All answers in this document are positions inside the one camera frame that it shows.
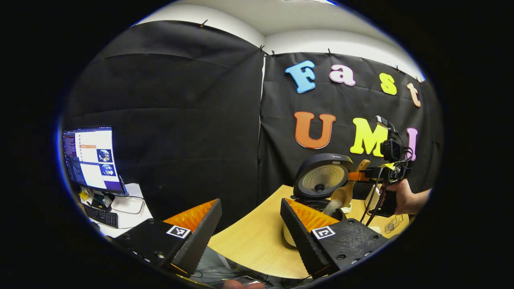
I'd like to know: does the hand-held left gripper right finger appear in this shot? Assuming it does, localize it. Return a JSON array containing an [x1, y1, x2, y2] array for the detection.
[[280, 197, 389, 280]]

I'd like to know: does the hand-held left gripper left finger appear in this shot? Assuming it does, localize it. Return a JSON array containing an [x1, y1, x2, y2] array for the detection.
[[114, 198, 222, 278]]

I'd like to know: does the wooden spoon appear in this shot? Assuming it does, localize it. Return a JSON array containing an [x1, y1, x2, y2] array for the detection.
[[330, 159, 371, 208]]

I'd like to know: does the dark blue rice cooker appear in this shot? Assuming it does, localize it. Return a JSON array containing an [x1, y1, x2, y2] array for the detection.
[[283, 153, 355, 247]]

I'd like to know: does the white rice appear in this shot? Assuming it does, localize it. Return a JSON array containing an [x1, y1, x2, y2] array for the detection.
[[322, 199, 344, 216]]

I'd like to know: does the clear chopstick holder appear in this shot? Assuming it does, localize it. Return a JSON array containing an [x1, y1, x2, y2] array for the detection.
[[385, 215, 404, 234]]

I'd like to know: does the white tray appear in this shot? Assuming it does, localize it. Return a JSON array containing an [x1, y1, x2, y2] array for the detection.
[[110, 195, 145, 215]]

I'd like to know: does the black keyboard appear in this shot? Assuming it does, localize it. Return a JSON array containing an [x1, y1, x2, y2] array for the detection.
[[82, 203, 119, 228]]

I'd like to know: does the black backdrop cloth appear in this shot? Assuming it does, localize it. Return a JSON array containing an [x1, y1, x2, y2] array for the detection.
[[64, 20, 444, 221]]

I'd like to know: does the computer monitor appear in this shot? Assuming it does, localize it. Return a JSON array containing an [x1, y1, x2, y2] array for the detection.
[[62, 125, 128, 196]]

